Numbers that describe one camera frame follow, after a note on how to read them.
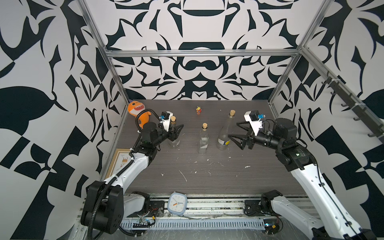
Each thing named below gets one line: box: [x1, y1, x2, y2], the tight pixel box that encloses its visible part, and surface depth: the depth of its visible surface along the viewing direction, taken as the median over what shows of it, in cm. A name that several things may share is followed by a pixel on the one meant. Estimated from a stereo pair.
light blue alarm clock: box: [167, 191, 188, 216], surface depth 75 cm
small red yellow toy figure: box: [196, 106, 202, 115], surface depth 110 cm
